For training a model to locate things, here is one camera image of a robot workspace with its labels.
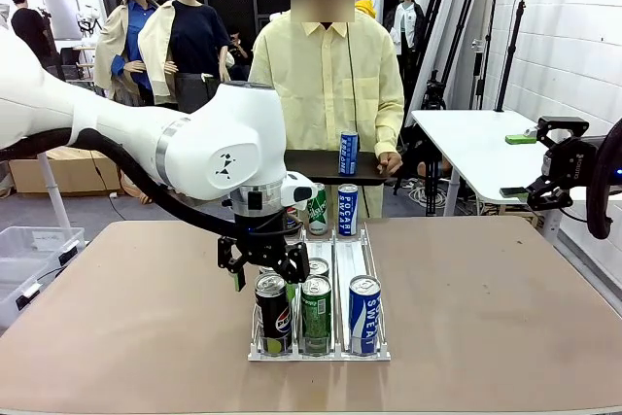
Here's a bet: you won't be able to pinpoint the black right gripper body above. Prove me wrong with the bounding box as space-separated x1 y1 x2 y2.
540 135 602 189

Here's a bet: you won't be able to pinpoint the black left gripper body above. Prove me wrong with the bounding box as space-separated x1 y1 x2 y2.
231 199 289 241

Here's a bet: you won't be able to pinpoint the black serving tray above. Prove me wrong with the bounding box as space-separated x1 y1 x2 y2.
284 149 395 187

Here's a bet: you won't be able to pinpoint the blue Pocari Sweat can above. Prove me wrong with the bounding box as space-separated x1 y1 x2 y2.
337 130 361 177
348 274 383 357
336 183 360 237

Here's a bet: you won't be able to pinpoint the person's left forearm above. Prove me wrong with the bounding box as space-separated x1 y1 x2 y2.
373 103 405 156

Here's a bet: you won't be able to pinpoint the person in yellow shirt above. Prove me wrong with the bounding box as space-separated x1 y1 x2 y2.
247 0 405 220

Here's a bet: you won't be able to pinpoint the seated person in black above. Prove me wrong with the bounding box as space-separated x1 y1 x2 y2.
226 25 254 84

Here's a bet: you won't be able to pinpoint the standing person in black shirt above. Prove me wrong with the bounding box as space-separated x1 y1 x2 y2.
10 0 59 69

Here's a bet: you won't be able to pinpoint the person's left hand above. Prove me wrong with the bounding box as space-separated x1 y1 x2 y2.
376 151 404 178

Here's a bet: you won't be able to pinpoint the green Sprite can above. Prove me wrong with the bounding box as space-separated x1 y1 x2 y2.
306 257 331 280
306 183 328 236
299 275 333 357

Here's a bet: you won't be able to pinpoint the wooden crate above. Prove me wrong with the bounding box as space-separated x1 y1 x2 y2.
490 203 545 229

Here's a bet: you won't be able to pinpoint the large white table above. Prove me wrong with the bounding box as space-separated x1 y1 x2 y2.
410 108 622 246

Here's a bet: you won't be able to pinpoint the white can dispenser rack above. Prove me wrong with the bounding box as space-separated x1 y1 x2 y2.
247 218 393 363

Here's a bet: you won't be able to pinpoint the black pole stand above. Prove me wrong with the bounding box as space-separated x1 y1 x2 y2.
493 0 530 114

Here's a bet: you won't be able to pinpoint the brown cardboard box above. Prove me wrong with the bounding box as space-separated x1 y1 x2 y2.
8 146 122 196

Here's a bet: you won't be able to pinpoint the mannequin navy top grey trousers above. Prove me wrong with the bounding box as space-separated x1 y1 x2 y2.
137 0 235 115

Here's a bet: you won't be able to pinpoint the clear plastic storage bin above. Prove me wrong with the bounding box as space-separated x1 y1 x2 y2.
0 259 50 329
0 225 86 273

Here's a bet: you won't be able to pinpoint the mannequin blue shirt beige coat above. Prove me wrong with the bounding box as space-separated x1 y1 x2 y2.
92 0 169 108

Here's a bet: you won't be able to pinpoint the small white robot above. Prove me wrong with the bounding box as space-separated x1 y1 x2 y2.
76 4 103 37

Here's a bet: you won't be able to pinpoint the whiteboard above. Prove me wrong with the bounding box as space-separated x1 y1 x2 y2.
40 0 82 42

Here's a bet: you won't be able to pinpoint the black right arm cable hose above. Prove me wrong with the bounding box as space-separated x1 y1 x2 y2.
584 117 622 241

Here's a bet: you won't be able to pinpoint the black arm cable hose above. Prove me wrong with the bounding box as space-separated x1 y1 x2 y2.
584 117 622 241
0 126 293 241

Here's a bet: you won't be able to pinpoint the black camera tripod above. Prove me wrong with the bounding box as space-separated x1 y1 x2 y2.
420 72 448 113

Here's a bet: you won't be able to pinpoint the white cable coil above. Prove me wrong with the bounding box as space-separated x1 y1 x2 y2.
406 176 456 207

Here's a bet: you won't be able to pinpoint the thin black microphone cable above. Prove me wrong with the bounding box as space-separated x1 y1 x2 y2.
347 23 361 137

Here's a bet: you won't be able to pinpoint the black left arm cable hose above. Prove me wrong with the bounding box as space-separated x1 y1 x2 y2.
0 126 293 241

